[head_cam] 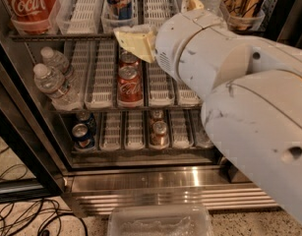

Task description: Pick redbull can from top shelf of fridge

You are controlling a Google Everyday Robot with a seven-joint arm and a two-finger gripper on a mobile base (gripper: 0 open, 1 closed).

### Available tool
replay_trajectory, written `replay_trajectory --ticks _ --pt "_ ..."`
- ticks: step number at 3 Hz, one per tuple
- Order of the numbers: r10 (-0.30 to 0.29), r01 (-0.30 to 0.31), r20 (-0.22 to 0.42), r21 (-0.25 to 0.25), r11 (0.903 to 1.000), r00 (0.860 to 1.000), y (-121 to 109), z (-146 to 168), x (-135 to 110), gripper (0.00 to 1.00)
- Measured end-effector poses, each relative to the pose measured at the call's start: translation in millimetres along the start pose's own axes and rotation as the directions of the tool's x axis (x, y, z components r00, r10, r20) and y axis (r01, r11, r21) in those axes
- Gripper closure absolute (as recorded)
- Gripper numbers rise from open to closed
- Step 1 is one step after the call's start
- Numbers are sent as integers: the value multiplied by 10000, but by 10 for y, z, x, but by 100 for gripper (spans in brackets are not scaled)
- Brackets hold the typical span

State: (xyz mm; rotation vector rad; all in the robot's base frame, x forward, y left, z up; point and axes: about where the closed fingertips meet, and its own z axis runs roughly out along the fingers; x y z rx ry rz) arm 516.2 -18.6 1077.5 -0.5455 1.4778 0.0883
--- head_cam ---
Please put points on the rear blue pepsi can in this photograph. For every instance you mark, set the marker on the rear blue pepsi can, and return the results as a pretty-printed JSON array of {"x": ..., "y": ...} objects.
[{"x": 88, "y": 119}]

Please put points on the front red coca-cola can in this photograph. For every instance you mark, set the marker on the front red coca-cola can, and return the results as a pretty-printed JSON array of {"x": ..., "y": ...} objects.
[{"x": 129, "y": 86}]

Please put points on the gold brown tall cans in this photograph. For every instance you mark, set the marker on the gold brown tall cans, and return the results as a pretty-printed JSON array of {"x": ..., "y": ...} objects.
[{"x": 243, "y": 14}]

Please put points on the rear clear water bottle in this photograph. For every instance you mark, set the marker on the rear clear water bottle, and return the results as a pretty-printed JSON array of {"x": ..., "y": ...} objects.
[{"x": 58, "y": 60}]

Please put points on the rear red coca-cola can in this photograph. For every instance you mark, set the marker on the rear red coca-cola can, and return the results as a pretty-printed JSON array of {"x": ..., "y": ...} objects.
[{"x": 128, "y": 59}]

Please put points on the wire shelf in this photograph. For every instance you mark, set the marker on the wire shelf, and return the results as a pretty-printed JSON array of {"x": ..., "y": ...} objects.
[
  {"x": 144, "y": 151},
  {"x": 118, "y": 109},
  {"x": 58, "y": 37}
]

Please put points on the rear orange soda can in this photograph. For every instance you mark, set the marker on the rear orange soda can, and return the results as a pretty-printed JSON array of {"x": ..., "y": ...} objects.
[{"x": 156, "y": 115}]

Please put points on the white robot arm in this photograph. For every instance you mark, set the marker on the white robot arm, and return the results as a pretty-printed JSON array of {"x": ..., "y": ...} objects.
[{"x": 251, "y": 89}]

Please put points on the front clear water bottle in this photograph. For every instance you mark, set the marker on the front clear water bottle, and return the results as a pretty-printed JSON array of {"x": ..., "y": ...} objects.
[{"x": 50, "y": 81}]

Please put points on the front orange soda can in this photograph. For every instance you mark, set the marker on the front orange soda can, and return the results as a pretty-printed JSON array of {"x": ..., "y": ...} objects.
[{"x": 159, "y": 136}]

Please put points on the large red coca-cola can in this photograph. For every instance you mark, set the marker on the large red coca-cola can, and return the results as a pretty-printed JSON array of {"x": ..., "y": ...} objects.
[{"x": 33, "y": 16}]

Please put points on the middle wire shelf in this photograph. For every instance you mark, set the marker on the middle wire shelf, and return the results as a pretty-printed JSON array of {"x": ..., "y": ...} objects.
[{"x": 118, "y": 109}]

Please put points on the blue silver redbull can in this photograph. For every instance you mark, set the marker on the blue silver redbull can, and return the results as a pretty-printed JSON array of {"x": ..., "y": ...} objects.
[{"x": 120, "y": 9}]

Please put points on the top wire shelf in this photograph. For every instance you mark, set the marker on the top wire shelf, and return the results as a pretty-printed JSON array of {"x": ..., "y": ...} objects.
[{"x": 58, "y": 37}]

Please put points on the blue pepsi can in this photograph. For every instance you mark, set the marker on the blue pepsi can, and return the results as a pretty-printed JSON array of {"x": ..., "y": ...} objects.
[
  {"x": 88, "y": 119},
  {"x": 83, "y": 138}
]

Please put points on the clear plastic bin on floor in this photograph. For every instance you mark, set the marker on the clear plastic bin on floor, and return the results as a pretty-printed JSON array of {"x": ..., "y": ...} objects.
[{"x": 166, "y": 220}]

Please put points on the orange soda can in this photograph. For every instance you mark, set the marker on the orange soda can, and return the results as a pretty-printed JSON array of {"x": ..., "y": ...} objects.
[
  {"x": 159, "y": 136},
  {"x": 156, "y": 115}
]

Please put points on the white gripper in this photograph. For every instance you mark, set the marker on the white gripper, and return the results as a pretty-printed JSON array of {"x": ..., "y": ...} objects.
[{"x": 167, "y": 43}]

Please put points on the front blue pepsi can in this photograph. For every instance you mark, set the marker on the front blue pepsi can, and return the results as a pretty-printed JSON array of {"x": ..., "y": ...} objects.
[{"x": 83, "y": 138}]

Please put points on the bottom wire shelf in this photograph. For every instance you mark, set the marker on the bottom wire shelf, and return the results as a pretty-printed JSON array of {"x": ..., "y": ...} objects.
[{"x": 144, "y": 151}]

